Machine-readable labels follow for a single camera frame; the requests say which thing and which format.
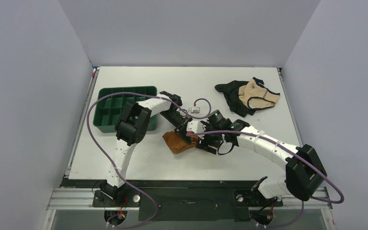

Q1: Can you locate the purple cable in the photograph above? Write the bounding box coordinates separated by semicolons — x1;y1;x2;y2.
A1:
186;130;345;229
86;92;213;229

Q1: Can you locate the brown underwear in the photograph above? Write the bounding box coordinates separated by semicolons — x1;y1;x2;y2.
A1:
162;131;199;154

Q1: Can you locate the beige underwear with dark trim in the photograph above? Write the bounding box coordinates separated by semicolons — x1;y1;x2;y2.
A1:
238;77;280;110

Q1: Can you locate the black patterned underwear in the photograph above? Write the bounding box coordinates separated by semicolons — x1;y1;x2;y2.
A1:
215;80;255;117

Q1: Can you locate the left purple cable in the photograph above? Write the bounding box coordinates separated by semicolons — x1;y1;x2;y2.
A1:
86;92;213;229

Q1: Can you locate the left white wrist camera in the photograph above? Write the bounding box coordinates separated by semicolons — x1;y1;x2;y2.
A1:
188;106;201;114

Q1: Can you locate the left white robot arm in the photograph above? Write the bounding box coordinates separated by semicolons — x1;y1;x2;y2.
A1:
100;91;193;206

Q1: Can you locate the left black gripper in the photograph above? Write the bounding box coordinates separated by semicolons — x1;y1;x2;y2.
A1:
160;110;191;145

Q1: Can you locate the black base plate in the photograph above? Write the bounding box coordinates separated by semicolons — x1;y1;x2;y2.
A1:
60;178;301;222

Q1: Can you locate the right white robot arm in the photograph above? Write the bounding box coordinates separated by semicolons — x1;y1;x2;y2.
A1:
186;110;327;205

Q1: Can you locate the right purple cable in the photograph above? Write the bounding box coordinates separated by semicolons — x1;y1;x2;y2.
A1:
186;130;345;229

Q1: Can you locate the aluminium frame rail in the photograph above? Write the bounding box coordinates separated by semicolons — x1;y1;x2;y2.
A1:
46;187;140;211

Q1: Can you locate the green compartment tray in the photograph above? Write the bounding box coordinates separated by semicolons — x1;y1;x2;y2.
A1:
93;86;158;133

